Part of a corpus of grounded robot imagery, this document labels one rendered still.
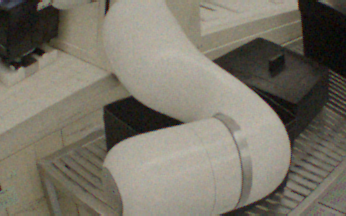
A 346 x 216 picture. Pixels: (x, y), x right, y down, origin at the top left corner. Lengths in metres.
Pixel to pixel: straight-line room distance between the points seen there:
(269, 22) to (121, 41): 1.22
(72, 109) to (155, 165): 0.86
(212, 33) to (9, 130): 0.70
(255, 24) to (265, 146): 1.24
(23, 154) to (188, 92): 0.74
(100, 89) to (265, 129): 0.88
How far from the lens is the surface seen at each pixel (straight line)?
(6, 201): 1.56
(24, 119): 1.51
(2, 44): 1.67
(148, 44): 0.88
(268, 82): 1.65
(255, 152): 0.80
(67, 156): 1.58
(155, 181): 0.76
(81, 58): 1.75
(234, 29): 1.95
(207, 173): 0.77
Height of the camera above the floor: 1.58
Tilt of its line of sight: 28 degrees down
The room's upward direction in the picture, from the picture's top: 1 degrees counter-clockwise
